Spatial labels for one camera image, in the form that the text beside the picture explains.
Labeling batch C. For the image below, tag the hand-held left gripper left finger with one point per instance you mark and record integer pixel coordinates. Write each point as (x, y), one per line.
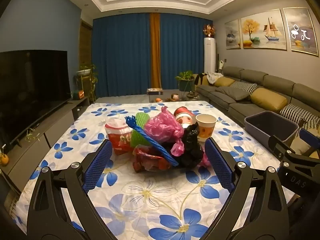
(100, 165)

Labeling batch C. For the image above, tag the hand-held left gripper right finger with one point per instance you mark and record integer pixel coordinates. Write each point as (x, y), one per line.
(220, 165)

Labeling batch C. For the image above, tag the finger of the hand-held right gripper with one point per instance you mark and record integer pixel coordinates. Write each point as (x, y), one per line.
(308, 135)
(278, 146)

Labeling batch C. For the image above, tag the grey plastic bin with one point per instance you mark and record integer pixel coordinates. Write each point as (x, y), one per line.
(257, 130)

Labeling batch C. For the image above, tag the black plastic bag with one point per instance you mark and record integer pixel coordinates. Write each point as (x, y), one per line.
(190, 145)

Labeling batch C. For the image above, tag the white paper cup orange label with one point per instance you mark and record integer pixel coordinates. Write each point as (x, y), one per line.
(206, 130)

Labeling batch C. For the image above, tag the red white striped snack bag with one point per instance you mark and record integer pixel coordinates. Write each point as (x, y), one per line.
(117, 130)

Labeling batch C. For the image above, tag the red clear plastic wrapper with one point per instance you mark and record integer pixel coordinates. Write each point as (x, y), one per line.
(147, 161)

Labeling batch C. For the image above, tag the green foam fruit net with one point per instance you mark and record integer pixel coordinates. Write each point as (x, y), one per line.
(141, 122)

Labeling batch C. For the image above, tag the red cartoon paper cup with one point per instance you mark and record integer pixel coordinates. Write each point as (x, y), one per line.
(183, 113)

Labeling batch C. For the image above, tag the pink plastic bag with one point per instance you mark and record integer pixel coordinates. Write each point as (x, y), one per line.
(162, 125)

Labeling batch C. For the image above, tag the black white patterned cushion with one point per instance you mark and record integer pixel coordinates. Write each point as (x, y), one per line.
(246, 86)
(297, 112)

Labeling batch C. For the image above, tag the yellow cushion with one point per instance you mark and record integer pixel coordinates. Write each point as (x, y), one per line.
(223, 82)
(268, 101)

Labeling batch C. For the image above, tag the grey sofa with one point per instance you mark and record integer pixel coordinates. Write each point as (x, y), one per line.
(237, 107)

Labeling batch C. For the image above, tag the grey television cabinet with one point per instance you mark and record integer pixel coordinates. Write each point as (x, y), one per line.
(57, 127)

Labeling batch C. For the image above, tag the blue flower printed blanket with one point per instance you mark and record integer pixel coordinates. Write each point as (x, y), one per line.
(150, 192)

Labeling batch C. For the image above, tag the grey cushion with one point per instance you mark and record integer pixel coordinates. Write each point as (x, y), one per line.
(233, 93)

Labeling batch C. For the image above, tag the dark round ashtray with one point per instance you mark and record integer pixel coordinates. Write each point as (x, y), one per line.
(192, 95)

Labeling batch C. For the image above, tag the small doll toy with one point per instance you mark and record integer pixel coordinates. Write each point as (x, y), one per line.
(175, 97)

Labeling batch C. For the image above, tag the white cloth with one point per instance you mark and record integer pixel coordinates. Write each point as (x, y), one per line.
(215, 78)

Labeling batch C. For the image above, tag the flat printed box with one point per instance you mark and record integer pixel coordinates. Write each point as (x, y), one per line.
(155, 91)

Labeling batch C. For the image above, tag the trailing potted plant on stand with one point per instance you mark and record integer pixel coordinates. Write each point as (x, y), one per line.
(83, 72)

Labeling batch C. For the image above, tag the black television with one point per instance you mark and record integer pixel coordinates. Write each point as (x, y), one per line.
(30, 92)

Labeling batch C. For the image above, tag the grey sky framed painting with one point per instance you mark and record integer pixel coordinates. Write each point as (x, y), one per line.
(300, 30)

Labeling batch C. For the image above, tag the white standing air conditioner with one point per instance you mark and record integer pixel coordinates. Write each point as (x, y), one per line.
(209, 55)

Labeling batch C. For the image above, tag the blue curtain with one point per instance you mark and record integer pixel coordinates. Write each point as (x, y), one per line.
(120, 55)
(182, 50)

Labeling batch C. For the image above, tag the sailboat and tree painting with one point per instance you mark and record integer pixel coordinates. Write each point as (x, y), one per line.
(262, 30)

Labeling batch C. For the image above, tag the brown window blind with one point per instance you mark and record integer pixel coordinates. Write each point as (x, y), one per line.
(86, 50)

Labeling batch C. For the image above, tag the small landscape painting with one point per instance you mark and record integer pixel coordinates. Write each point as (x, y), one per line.
(233, 35)

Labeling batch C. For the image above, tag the orange curtain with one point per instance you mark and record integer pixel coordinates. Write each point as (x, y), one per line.
(155, 50)

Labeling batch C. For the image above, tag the orange artificial flower decoration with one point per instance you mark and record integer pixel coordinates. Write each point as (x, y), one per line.
(208, 30)

